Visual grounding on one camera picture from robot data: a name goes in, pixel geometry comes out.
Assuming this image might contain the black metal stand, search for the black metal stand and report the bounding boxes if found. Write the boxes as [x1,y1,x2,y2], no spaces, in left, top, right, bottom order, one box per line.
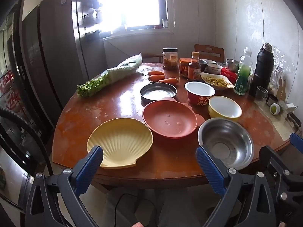
[287,112,302,128]

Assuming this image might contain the bagged celery bunch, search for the bagged celery bunch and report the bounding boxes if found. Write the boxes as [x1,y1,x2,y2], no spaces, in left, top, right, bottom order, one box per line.
[77,53,143,98]

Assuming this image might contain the black thermos flask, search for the black thermos flask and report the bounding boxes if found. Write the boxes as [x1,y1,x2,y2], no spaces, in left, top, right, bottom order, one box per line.
[251,43,274,97]

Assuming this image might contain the person's grey trousers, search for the person's grey trousers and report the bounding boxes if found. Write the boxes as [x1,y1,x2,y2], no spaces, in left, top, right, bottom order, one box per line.
[104,187,228,227]

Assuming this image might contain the yellow shell-shaped plate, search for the yellow shell-shaped plate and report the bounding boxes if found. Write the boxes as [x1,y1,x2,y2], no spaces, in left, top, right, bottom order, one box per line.
[87,118,154,169]

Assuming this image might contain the wooden rabbit ornament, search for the wooden rabbit ornament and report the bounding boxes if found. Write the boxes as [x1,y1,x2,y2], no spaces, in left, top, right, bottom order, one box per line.
[276,77,287,102]

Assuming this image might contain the red-lidded chili sauce jar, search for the red-lidded chili sauce jar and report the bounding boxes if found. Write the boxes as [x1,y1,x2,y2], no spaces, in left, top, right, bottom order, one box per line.
[179,58,193,78]

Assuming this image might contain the dark steel bowl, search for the dark steel bowl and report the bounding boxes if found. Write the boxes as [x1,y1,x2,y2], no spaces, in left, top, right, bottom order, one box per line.
[198,59,217,71]

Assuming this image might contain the steel pan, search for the steel pan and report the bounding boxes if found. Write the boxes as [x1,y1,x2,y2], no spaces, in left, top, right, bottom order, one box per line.
[140,83,177,107]

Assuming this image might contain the yellow bowl with handles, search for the yellow bowl with handles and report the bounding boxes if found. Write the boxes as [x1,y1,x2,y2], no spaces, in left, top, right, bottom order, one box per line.
[208,96,242,119]

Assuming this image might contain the clear jar with black lid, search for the clear jar with black lid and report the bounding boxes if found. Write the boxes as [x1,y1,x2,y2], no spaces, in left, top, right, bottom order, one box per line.
[162,47,178,71]

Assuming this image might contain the red tissue packet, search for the red tissue packet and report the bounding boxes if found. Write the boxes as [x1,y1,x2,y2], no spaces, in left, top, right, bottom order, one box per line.
[221,67,238,82]

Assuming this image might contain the wooden chair with cutout back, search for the wooden chair with cutout back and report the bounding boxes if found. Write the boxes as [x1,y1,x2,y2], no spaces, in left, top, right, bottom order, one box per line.
[194,44,225,63]

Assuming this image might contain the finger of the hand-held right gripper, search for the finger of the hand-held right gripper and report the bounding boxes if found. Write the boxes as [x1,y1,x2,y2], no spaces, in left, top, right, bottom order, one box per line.
[259,145,303,194]
[289,132,303,154]

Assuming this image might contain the metal storage rack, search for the metal storage rack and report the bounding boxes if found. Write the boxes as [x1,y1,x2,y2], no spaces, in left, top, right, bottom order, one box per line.
[72,0,105,38]

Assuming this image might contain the black cable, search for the black cable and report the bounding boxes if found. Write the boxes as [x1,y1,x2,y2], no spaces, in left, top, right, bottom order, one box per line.
[111,193,157,227]

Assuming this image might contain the white oval plate with food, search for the white oval plate with food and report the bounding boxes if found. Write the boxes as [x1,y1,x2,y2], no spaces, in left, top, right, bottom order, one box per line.
[200,72,235,91]

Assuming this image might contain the red paper bowl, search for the red paper bowl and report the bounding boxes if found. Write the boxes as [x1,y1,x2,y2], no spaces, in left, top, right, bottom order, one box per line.
[184,82,216,106]

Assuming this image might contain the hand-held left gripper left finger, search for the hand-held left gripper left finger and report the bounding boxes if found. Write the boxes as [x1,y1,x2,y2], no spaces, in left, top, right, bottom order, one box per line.
[25,145,105,227]

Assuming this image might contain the pink crab-shaped plate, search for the pink crab-shaped plate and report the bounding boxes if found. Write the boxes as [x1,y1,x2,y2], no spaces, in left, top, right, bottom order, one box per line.
[142,97,205,139]

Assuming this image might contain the small dark metal cup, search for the small dark metal cup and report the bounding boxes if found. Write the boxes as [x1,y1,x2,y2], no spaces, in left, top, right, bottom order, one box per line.
[266,93,278,107]

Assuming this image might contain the grey refrigerator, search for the grey refrigerator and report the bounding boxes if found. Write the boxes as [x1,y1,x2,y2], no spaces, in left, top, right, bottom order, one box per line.
[20,0,107,133]

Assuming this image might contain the green plastic bottle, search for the green plastic bottle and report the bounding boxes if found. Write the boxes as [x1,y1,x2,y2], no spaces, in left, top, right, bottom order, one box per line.
[234,47,253,96]

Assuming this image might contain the small steel cup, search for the small steel cup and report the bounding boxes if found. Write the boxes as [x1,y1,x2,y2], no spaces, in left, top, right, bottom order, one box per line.
[225,58,240,72]

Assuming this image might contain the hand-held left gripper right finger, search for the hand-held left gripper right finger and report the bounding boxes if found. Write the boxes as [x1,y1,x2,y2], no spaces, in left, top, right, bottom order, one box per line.
[196,145,282,227]

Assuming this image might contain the clear plastic cup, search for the clear plastic cup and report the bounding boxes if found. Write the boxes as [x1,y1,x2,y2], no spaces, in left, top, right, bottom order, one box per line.
[255,86,269,101]

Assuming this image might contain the large steel bowl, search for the large steel bowl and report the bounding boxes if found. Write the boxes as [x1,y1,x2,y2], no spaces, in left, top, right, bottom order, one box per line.
[198,117,255,171]

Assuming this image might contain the brown sauce bottle orange cap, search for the brown sauce bottle orange cap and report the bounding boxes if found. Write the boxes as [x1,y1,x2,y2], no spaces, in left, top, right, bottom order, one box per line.
[188,51,202,81]

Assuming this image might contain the white bowl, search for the white bowl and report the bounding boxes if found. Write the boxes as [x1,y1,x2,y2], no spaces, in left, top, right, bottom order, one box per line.
[206,63,223,74]

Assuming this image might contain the clear plastic bag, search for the clear plastic bag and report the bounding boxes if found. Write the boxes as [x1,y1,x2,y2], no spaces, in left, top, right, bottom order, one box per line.
[270,47,288,90]

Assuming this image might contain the green fruit in foam net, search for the green fruit in foam net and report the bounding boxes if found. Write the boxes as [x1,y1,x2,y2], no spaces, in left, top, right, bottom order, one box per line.
[270,102,281,116]

